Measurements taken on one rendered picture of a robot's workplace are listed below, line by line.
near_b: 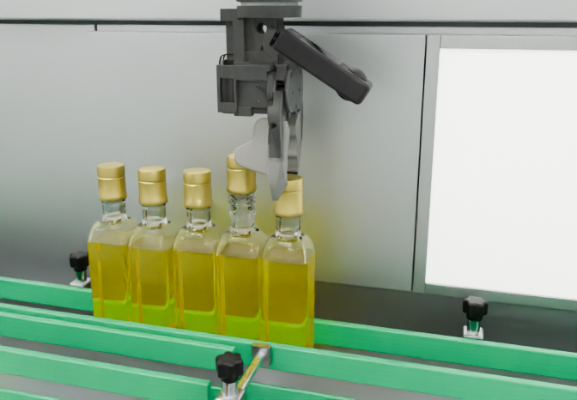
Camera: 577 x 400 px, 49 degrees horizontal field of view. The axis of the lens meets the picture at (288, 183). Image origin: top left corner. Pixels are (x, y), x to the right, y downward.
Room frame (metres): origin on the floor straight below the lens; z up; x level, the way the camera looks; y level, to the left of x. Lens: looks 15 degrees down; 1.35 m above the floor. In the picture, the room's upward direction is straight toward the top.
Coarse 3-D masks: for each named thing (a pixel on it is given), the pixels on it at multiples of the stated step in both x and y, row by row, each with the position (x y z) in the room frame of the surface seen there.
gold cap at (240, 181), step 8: (232, 160) 0.71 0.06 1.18; (232, 168) 0.71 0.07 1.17; (240, 168) 0.71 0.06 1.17; (232, 176) 0.71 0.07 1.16; (240, 176) 0.71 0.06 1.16; (248, 176) 0.71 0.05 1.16; (232, 184) 0.71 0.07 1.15; (240, 184) 0.71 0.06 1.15; (248, 184) 0.71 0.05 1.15; (232, 192) 0.71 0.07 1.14; (240, 192) 0.71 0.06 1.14; (248, 192) 0.71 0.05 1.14
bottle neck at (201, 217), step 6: (192, 210) 0.73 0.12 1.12; (198, 210) 0.73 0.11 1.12; (204, 210) 0.73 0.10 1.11; (192, 216) 0.73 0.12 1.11; (198, 216) 0.73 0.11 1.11; (204, 216) 0.73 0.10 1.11; (192, 222) 0.73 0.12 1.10; (198, 222) 0.73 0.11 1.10; (204, 222) 0.73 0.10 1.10; (210, 222) 0.74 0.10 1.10
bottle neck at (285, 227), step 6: (276, 216) 0.70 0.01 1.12; (300, 216) 0.70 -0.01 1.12; (276, 222) 0.71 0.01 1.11; (282, 222) 0.70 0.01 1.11; (288, 222) 0.70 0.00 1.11; (294, 222) 0.70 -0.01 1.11; (300, 222) 0.71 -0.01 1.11; (276, 228) 0.71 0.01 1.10; (282, 228) 0.70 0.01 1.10; (288, 228) 0.70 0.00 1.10; (294, 228) 0.70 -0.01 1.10; (300, 228) 0.71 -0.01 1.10; (282, 234) 0.70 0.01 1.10; (288, 234) 0.70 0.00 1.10; (294, 234) 0.70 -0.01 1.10
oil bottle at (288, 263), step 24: (288, 240) 0.69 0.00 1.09; (312, 240) 0.72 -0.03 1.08; (264, 264) 0.69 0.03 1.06; (288, 264) 0.68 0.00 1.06; (312, 264) 0.71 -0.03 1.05; (264, 288) 0.69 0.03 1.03; (288, 288) 0.68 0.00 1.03; (312, 288) 0.71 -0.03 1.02; (264, 312) 0.69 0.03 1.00; (288, 312) 0.68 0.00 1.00; (312, 312) 0.71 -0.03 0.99; (264, 336) 0.69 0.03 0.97; (288, 336) 0.68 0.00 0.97; (312, 336) 0.71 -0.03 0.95
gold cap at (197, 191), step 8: (192, 168) 0.75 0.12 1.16; (200, 168) 0.75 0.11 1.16; (208, 168) 0.75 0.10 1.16; (184, 176) 0.73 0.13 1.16; (192, 176) 0.73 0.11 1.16; (200, 176) 0.73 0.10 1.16; (208, 176) 0.73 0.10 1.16; (184, 184) 0.73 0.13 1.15; (192, 184) 0.73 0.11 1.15; (200, 184) 0.73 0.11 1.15; (208, 184) 0.73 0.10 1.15; (184, 192) 0.74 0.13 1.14; (192, 192) 0.73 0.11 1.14; (200, 192) 0.73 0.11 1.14; (208, 192) 0.73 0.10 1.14; (184, 200) 0.74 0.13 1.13; (192, 200) 0.73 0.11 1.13; (200, 200) 0.73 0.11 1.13; (208, 200) 0.73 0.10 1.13; (192, 208) 0.73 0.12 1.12; (200, 208) 0.73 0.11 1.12
